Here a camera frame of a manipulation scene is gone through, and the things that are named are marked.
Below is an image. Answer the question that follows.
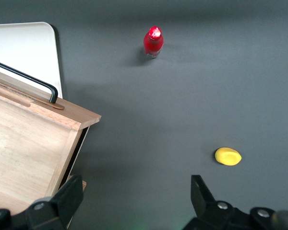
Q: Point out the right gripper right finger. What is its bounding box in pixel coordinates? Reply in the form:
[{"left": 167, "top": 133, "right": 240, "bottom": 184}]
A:
[{"left": 182, "top": 174, "right": 288, "bottom": 230}]

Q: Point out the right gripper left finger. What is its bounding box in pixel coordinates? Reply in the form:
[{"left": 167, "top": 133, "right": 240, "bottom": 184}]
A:
[{"left": 0, "top": 174, "right": 84, "bottom": 230}]

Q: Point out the wooden drawer with raised lip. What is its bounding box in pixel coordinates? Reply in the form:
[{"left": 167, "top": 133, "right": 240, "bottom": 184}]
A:
[{"left": 0, "top": 68, "right": 102, "bottom": 216}]

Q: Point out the yellow toy lemon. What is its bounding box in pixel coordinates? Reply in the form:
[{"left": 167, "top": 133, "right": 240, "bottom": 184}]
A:
[{"left": 215, "top": 147, "right": 242, "bottom": 166}]

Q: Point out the beige rounded plastic tray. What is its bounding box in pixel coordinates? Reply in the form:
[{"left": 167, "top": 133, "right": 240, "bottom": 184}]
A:
[{"left": 0, "top": 22, "right": 63, "bottom": 99}]

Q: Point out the red bottle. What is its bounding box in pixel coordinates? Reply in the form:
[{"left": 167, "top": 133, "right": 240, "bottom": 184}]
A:
[{"left": 143, "top": 25, "right": 164, "bottom": 59}]

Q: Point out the black metal drawer handle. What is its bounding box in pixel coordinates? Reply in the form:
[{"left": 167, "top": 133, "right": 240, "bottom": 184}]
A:
[{"left": 0, "top": 58, "right": 59, "bottom": 104}]

